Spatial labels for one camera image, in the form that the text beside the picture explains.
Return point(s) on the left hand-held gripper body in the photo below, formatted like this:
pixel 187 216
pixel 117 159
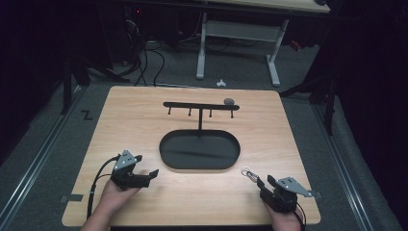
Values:
pixel 124 162

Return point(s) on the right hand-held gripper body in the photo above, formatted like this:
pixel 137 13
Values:
pixel 284 199

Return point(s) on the person's right hand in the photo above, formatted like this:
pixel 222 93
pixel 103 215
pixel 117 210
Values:
pixel 285 221

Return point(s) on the person's left hand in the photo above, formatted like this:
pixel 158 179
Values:
pixel 114 199

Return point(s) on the grey tape strip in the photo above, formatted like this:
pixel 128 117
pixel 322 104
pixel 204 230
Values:
pixel 72 198
pixel 316 194

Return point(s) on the black key rack with tray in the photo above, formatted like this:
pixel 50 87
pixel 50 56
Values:
pixel 198 150

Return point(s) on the grey round object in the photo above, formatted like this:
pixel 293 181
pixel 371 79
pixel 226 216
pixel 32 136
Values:
pixel 229 101

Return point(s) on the black stand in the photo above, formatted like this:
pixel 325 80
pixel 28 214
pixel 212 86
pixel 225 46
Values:
pixel 328 106
pixel 66 86

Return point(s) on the white paper scrap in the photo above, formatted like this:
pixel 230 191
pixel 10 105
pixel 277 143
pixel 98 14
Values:
pixel 221 83

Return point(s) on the red object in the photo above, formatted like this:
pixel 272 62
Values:
pixel 295 45

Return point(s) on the metal floor rail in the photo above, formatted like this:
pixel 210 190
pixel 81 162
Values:
pixel 35 166
pixel 344 170

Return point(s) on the white metal-frame desk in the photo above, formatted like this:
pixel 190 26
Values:
pixel 240 30

